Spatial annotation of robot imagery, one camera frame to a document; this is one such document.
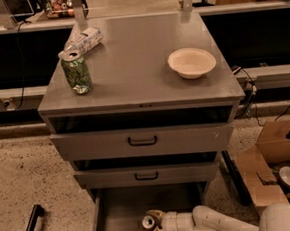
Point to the top grey drawer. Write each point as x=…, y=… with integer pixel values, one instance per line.
x=142, y=142

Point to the basket of colourful items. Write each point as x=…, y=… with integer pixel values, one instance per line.
x=59, y=8

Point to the brown cardboard box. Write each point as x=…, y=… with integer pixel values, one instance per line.
x=272, y=147

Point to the grey metal drawer cabinet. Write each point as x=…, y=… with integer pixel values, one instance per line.
x=134, y=87

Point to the orange soda can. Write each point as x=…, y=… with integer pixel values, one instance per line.
x=148, y=223

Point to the open bottom grey drawer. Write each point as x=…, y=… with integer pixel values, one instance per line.
x=122, y=209

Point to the clear plastic water bottle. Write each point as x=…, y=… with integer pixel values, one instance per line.
x=85, y=41

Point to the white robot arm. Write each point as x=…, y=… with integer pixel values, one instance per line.
x=275, y=217

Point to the middle grey drawer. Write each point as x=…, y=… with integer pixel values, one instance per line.
x=144, y=176

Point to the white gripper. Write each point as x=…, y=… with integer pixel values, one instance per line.
x=170, y=224

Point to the green soda can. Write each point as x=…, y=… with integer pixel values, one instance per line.
x=76, y=71

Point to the black bar beside cabinet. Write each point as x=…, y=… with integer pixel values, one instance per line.
x=245, y=198

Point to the white paper bowl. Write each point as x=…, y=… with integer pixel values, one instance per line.
x=191, y=63

